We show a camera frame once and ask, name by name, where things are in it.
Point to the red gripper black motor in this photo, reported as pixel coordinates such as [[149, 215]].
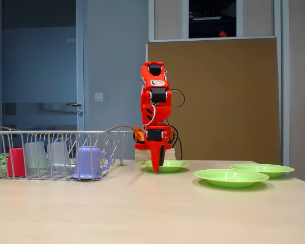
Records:
[[154, 134]]

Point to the green plastic plate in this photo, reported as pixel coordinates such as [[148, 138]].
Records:
[[172, 165], [231, 178], [267, 169]]

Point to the purple plastic mug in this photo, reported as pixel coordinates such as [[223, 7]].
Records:
[[89, 162]]

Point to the grey translucent plastic cup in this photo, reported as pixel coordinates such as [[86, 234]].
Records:
[[59, 157], [35, 157]]

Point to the red plastic cup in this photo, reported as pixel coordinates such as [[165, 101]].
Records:
[[16, 162]]

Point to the red-orange LeRobot robot arm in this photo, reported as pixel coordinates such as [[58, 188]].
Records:
[[157, 109]]

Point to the wooden base block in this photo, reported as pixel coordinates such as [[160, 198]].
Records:
[[143, 153]]

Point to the orange table clamp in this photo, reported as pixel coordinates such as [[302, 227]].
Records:
[[139, 136]]

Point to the yellow black striped tape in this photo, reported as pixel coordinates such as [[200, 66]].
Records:
[[86, 181]]

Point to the brown partition board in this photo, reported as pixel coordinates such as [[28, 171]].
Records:
[[218, 89]]

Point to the small red object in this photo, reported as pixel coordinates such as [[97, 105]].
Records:
[[222, 33]]

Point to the grey open tambour cabinet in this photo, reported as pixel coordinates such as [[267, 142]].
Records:
[[167, 17]]

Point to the grey glass door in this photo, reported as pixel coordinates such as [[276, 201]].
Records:
[[40, 63]]

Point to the white light switch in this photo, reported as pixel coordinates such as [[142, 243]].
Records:
[[98, 97]]

